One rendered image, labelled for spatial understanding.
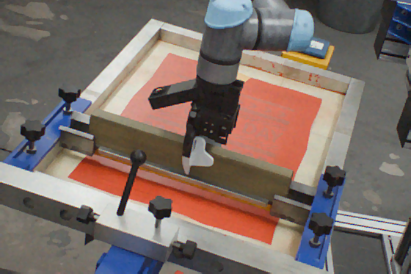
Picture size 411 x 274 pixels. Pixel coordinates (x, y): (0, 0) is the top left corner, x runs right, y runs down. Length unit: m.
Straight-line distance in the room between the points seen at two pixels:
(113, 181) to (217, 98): 0.28
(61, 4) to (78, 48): 0.49
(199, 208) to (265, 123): 0.38
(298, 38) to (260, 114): 0.49
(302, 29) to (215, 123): 0.23
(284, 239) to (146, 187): 0.28
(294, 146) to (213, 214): 0.34
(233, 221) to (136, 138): 0.24
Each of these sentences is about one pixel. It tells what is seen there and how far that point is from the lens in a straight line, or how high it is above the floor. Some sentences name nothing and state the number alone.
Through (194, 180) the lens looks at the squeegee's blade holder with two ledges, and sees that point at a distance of 1.54.
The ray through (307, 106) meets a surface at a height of 0.96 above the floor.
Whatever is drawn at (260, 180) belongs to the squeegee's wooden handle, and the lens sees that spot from 1.52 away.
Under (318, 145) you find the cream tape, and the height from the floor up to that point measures 0.96.
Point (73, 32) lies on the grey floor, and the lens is 4.21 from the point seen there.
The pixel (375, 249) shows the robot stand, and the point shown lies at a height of 0.21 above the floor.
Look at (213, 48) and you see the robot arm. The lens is 1.39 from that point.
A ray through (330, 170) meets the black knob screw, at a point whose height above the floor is 1.06.
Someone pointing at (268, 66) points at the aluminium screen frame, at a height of 0.97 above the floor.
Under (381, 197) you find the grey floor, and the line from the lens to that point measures 3.46.
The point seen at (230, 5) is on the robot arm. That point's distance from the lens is 1.36.
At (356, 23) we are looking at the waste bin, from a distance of 4.81.
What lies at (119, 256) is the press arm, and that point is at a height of 1.04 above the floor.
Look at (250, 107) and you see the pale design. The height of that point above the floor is 0.96.
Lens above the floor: 1.91
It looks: 31 degrees down
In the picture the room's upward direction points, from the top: 12 degrees clockwise
